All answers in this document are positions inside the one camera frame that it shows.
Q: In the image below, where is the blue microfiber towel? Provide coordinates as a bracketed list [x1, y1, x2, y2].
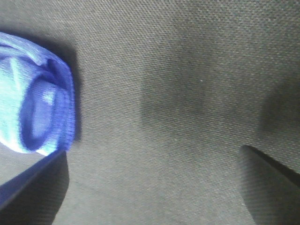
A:
[0, 33, 76, 156]

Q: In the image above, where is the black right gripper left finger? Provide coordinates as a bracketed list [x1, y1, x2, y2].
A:
[0, 150, 69, 225]

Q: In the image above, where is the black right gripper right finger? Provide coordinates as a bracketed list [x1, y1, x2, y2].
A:
[238, 145, 300, 225]

